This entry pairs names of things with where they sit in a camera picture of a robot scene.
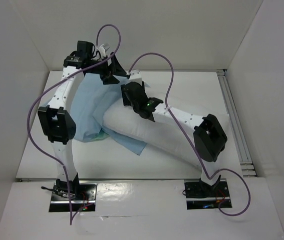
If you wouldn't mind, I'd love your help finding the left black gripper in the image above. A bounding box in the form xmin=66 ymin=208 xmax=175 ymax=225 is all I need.
xmin=87 ymin=52 xmax=126 ymax=85

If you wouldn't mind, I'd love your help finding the light blue pillowcase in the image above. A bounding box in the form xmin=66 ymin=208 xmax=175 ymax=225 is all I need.
xmin=70 ymin=73 xmax=146 ymax=156

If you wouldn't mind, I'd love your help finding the white pillow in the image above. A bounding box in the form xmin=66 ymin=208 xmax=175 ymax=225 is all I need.
xmin=101 ymin=96 xmax=232 ymax=171

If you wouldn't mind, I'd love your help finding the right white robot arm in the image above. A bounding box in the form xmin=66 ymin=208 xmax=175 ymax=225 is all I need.
xmin=121 ymin=81 xmax=227 ymax=198

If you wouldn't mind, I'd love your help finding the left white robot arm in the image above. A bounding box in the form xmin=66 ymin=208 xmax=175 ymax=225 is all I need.
xmin=37 ymin=51 xmax=127 ymax=200

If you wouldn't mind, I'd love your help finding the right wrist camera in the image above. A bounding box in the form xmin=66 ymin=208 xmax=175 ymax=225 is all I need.
xmin=128 ymin=70 xmax=142 ymax=85

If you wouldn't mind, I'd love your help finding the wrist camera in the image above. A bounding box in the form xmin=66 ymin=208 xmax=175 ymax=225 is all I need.
xmin=75 ymin=40 xmax=95 ymax=59
xmin=128 ymin=70 xmax=142 ymax=85

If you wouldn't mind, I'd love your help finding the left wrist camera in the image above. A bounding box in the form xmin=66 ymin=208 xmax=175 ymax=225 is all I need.
xmin=75 ymin=40 xmax=95 ymax=59

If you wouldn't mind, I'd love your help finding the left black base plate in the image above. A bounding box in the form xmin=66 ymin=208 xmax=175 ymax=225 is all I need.
xmin=49 ymin=182 xmax=97 ymax=213

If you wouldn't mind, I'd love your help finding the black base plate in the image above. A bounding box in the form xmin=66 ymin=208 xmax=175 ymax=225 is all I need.
xmin=49 ymin=182 xmax=97 ymax=213
xmin=182 ymin=179 xmax=232 ymax=210

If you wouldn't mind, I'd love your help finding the aluminium rail frame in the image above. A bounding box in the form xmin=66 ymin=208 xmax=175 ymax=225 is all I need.
xmin=217 ymin=69 xmax=258 ymax=178

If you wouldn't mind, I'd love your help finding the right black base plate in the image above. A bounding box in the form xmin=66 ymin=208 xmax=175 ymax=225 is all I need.
xmin=182 ymin=179 xmax=232 ymax=210

